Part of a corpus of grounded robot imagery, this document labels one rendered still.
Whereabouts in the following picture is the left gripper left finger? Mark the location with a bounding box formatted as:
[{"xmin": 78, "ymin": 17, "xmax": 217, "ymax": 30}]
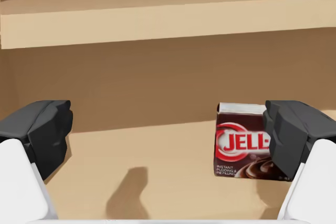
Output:
[{"xmin": 0, "ymin": 100, "xmax": 74, "ymax": 221}]

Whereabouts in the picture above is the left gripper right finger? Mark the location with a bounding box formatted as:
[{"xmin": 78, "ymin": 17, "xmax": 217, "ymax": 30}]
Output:
[{"xmin": 262, "ymin": 100, "xmax": 336, "ymax": 221}]

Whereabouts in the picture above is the pale wooden shelf unit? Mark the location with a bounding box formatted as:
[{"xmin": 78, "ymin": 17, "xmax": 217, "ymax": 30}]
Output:
[{"xmin": 0, "ymin": 0, "xmax": 336, "ymax": 221}]

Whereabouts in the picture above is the brown carton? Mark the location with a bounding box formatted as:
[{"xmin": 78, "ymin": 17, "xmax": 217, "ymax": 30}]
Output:
[{"xmin": 213, "ymin": 102, "xmax": 293, "ymax": 182}]

